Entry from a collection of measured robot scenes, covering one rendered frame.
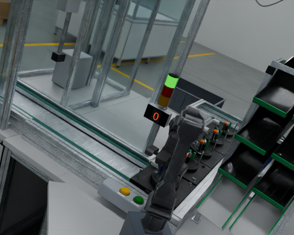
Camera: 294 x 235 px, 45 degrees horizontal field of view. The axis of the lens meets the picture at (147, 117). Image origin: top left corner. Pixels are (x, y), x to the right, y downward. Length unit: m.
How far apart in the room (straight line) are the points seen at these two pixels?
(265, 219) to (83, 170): 0.81
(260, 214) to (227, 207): 0.13
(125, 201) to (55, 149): 0.45
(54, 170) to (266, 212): 0.94
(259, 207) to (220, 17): 11.11
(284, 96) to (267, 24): 10.65
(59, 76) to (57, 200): 1.23
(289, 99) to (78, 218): 0.93
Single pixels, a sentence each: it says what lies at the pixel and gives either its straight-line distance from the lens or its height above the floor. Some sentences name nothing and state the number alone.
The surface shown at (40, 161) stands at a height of 0.86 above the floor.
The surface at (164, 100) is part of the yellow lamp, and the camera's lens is 1.65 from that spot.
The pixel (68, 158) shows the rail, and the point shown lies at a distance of 1.68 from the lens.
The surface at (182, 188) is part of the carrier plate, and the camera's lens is 1.68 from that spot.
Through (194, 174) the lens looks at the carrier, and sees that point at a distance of 1.83.
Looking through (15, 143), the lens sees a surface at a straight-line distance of 1.82.
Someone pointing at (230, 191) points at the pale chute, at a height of 1.10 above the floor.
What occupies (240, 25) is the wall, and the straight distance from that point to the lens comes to 12.23.
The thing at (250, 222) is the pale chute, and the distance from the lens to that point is 1.55.
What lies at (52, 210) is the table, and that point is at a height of 0.86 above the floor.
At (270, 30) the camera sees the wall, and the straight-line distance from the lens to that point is 12.02.
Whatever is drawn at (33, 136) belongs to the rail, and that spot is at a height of 0.91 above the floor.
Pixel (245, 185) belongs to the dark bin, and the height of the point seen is 1.21.
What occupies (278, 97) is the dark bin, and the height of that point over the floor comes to 1.55.
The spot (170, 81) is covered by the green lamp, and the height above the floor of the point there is 1.39.
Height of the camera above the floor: 1.82
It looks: 22 degrees down
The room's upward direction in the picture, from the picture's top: 21 degrees clockwise
